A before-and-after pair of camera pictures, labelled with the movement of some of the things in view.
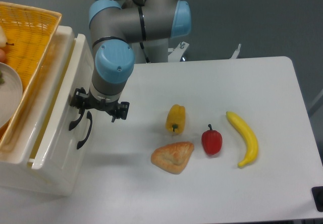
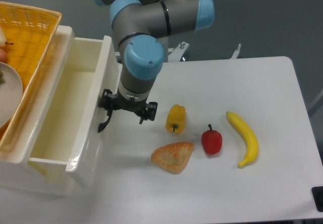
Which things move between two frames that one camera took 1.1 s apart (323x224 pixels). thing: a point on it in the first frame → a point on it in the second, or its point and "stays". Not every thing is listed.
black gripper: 82,100 → 136,106
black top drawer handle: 74,122 → 102,125
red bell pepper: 212,141 stays
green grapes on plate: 1,79 stays
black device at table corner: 317,192 stays
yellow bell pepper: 175,120 stays
